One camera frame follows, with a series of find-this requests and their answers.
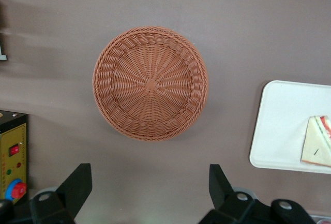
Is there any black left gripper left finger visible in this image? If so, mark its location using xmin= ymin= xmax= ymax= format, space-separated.
xmin=29 ymin=162 xmax=93 ymax=224

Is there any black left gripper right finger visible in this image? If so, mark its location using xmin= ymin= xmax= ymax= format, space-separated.
xmin=198 ymin=163 xmax=257 ymax=224

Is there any triangular sandwich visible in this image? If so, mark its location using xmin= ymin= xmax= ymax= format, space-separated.
xmin=300 ymin=115 xmax=331 ymax=168

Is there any cream rectangular tray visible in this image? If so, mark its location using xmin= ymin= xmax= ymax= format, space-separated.
xmin=249 ymin=80 xmax=331 ymax=175

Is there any round brown wicker basket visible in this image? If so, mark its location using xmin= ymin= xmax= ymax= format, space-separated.
xmin=92 ymin=25 xmax=209 ymax=142

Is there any yellow control box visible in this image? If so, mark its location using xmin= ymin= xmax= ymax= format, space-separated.
xmin=0 ymin=110 xmax=29 ymax=207

